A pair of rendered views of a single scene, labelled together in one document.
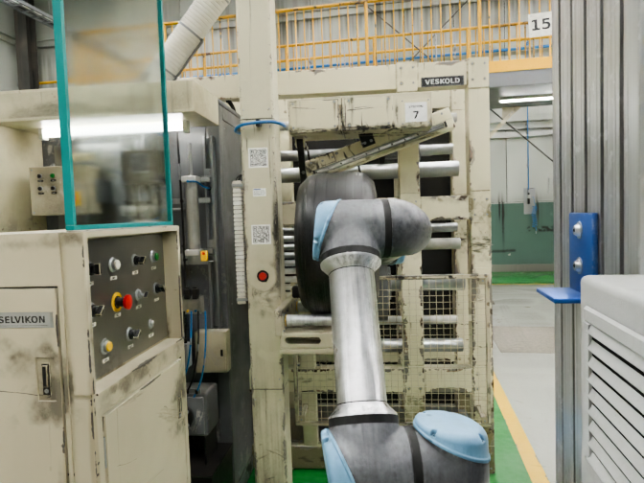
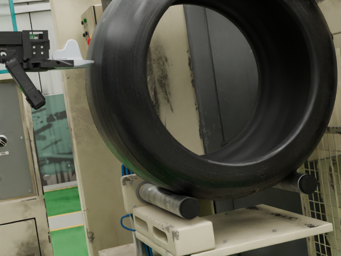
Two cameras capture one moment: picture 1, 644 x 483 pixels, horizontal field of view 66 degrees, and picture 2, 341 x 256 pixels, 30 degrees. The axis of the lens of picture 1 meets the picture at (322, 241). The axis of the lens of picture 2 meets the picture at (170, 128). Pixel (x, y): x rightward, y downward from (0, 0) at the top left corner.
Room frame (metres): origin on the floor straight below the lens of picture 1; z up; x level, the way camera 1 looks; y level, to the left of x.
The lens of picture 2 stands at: (1.28, -1.40, 1.14)
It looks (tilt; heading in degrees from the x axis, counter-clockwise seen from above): 3 degrees down; 67
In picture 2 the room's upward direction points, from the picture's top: 8 degrees counter-clockwise
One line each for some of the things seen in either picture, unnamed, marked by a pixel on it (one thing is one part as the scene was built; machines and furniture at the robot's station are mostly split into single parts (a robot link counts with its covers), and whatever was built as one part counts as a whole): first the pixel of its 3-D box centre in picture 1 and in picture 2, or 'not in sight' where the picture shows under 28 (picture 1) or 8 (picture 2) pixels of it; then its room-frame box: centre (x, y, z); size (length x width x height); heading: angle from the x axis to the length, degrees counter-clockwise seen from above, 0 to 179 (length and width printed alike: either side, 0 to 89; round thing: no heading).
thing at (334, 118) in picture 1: (359, 118); not in sight; (2.24, -0.19, 1.71); 0.61 x 0.25 x 0.15; 84
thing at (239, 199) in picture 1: (241, 241); not in sight; (1.94, 0.31, 1.19); 0.05 x 0.04 x 0.48; 174
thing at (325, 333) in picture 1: (330, 337); (169, 226); (1.82, -0.02, 0.83); 0.36 x 0.09 x 0.06; 84
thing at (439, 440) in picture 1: (447, 459); not in sight; (0.79, -0.19, 0.88); 0.13 x 0.12 x 0.14; 92
